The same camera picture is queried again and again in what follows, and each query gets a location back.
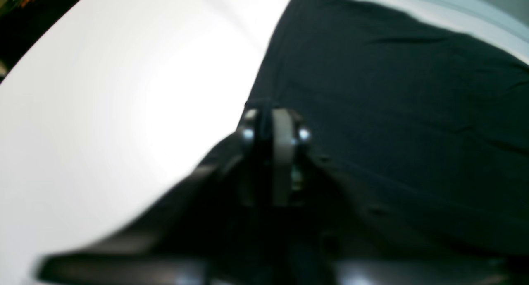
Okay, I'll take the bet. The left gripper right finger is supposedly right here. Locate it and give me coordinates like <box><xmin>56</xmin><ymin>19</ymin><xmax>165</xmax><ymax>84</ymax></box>
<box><xmin>271</xmin><ymin>108</ymin><xmax>528</xmax><ymax>285</ymax></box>

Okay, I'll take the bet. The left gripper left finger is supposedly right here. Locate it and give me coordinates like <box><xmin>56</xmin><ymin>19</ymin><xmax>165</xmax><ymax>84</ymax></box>
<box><xmin>35</xmin><ymin>108</ymin><xmax>267</xmax><ymax>285</ymax></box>

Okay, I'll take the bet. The black T-shirt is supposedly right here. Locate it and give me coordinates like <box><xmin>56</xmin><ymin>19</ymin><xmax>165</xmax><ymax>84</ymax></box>
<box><xmin>244</xmin><ymin>0</ymin><xmax>528</xmax><ymax>261</ymax></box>

